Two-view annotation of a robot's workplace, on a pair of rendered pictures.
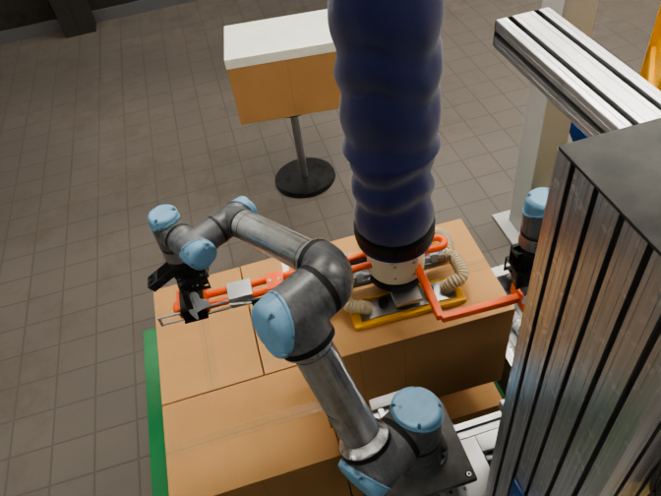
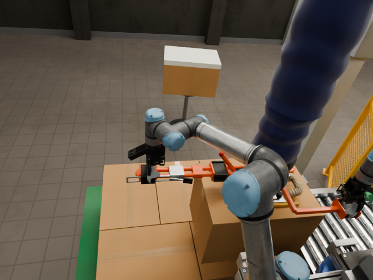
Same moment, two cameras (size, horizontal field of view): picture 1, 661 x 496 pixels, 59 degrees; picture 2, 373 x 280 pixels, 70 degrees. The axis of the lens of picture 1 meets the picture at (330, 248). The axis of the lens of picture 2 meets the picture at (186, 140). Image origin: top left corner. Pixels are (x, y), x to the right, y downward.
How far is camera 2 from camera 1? 0.51 m
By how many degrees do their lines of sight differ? 8
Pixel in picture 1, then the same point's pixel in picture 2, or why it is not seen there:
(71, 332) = (47, 179)
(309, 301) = (270, 181)
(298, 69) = (198, 73)
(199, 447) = (117, 260)
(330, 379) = (264, 238)
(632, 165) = not seen: outside the picture
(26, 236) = (33, 125)
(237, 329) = (147, 195)
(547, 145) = (313, 136)
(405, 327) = not seen: hidden behind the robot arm
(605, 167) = not seen: outside the picture
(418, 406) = (296, 265)
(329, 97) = (208, 90)
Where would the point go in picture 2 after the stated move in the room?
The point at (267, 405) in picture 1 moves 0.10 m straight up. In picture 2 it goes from (160, 242) to (161, 234)
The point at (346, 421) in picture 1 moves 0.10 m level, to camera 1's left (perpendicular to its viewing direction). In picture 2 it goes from (263, 268) to (231, 268)
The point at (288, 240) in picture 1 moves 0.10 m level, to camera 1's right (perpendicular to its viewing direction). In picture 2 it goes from (241, 143) to (270, 144)
